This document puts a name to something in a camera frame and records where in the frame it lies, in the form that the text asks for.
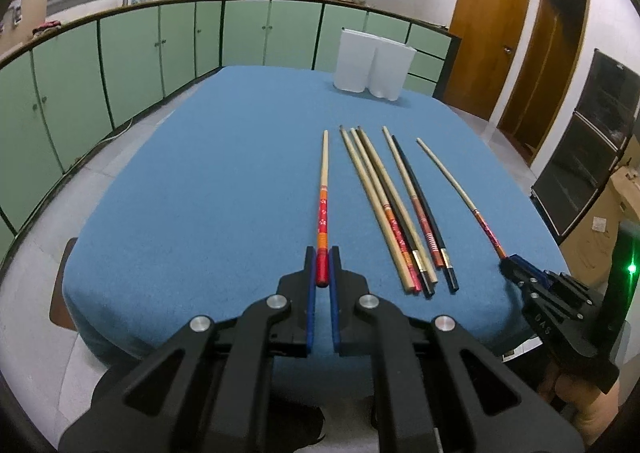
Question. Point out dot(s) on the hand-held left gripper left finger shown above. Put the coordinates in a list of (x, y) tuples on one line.
[(310, 313)]

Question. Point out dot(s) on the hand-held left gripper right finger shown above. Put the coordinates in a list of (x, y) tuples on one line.
[(335, 318)]

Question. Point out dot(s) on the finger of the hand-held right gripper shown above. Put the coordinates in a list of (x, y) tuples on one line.
[(525, 290), (527, 269)]

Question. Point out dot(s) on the thin curved red-tipped chopstick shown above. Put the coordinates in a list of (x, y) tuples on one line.
[(484, 227)]

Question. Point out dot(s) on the group of mixed chopsticks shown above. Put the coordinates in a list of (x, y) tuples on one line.
[(395, 228)]

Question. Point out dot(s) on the white double utensil holder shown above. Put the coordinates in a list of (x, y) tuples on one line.
[(372, 63)]

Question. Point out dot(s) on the person's right hand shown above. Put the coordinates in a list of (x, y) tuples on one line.
[(587, 413)]

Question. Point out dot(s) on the cardboard box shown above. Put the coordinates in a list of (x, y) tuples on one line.
[(595, 253)]

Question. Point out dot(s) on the black glass cabinet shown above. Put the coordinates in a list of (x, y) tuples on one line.
[(590, 143)]

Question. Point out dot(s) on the blue tablecloth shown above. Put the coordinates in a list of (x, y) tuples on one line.
[(225, 183)]

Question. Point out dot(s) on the closed wooden door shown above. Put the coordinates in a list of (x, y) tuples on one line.
[(485, 33)]

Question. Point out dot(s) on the brown wooden stool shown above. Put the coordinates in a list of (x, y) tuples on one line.
[(61, 293)]

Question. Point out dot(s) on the green base cabinets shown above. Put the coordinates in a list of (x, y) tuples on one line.
[(125, 58)]

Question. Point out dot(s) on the red cloth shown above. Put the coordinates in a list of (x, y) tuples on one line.
[(47, 27)]

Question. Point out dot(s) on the open wooden door frame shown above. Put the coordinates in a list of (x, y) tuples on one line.
[(580, 68)]

